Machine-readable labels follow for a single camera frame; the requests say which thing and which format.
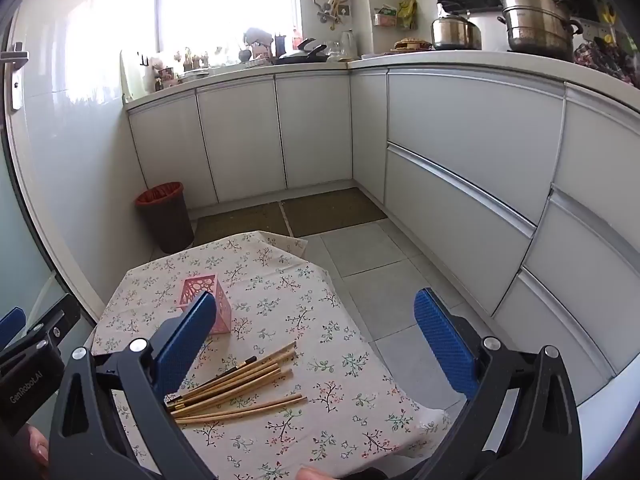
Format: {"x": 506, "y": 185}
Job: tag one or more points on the wall rack with packets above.
{"x": 392, "y": 17}

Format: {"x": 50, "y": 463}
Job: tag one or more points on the frosted glass sliding door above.
{"x": 20, "y": 240}

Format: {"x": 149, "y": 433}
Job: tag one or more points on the white kitchen cabinets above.
{"x": 450, "y": 135}

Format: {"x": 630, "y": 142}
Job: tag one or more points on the steel steamer pot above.
{"x": 537, "y": 25}

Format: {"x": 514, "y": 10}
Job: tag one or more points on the black frying pan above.
{"x": 300, "y": 55}

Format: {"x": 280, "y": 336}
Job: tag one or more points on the bright window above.
{"x": 225, "y": 0}

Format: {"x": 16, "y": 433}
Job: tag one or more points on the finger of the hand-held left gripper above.
{"x": 11, "y": 327}
{"x": 55, "y": 320}

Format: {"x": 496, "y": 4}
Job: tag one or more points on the black chopstick gold tip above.
{"x": 240, "y": 364}

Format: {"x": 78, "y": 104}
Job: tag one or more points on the pink perforated utensil holder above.
{"x": 222, "y": 305}

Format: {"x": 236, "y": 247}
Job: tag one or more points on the plaid cloth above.
{"x": 605, "y": 62}

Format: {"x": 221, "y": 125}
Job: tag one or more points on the olive floor mat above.
{"x": 330, "y": 210}
{"x": 235, "y": 222}

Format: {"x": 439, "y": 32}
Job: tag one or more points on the person's left hand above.
{"x": 37, "y": 447}

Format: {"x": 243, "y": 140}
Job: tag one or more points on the white kettle jug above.
{"x": 349, "y": 42}

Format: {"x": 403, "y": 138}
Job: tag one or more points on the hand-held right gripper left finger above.
{"x": 185, "y": 340}

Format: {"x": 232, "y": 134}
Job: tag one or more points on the woven basket plate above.
{"x": 412, "y": 44}

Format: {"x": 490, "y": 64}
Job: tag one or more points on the steel kettle pot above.
{"x": 452, "y": 32}

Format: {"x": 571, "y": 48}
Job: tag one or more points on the pile of wooden chopsticks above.
{"x": 225, "y": 385}

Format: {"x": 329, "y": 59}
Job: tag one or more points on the red bottle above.
{"x": 297, "y": 37}

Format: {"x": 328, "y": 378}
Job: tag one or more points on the floral tablecloth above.
{"x": 325, "y": 335}

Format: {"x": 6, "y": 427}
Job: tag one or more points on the brown trash bin red liner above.
{"x": 167, "y": 225}

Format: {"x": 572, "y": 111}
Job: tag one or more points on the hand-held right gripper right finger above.
{"x": 445, "y": 345}

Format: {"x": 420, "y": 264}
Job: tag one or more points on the grey figurine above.
{"x": 257, "y": 36}

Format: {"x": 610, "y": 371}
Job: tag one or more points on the person's right hand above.
{"x": 317, "y": 475}

